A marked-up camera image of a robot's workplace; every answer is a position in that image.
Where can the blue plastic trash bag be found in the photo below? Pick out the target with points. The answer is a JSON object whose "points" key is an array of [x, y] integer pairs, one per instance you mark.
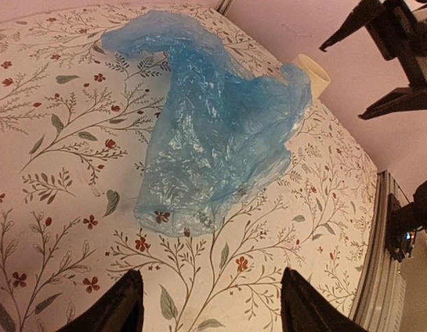
{"points": [[221, 134]]}

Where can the aluminium front rail frame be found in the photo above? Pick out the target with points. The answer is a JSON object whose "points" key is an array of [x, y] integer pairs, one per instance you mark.
{"points": [[379, 301]]}

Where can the floral patterned table mat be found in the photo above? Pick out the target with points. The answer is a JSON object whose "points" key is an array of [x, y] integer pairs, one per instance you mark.
{"points": [[75, 123]]}

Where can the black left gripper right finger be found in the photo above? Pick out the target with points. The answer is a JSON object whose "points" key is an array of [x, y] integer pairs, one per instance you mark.
{"points": [[303, 308]]}

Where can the cream ceramic mug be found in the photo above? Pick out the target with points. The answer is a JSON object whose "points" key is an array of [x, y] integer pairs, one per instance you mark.
{"points": [[319, 78]]}

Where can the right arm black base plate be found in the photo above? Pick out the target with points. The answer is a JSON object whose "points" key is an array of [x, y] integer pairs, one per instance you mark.
{"points": [[403, 222]]}

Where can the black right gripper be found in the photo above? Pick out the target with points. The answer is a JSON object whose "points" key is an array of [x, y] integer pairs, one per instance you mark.
{"points": [[399, 33]]}

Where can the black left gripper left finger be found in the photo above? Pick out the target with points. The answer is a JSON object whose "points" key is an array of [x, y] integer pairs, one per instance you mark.
{"points": [[121, 308]]}

